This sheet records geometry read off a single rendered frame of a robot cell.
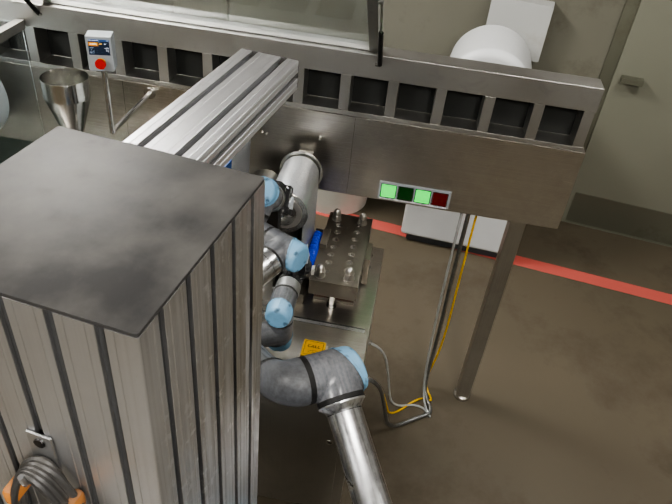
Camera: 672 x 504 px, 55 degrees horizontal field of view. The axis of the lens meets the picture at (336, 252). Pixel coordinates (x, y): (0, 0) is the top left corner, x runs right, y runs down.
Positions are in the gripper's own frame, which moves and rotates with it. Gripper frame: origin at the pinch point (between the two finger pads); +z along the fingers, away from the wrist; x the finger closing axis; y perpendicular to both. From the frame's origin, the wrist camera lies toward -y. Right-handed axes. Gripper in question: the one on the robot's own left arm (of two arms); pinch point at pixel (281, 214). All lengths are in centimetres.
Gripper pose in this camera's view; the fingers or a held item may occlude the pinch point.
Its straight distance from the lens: 192.4
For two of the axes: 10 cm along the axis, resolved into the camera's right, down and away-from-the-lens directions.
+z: 0.7, 0.5, 10.0
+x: -9.8, -1.7, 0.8
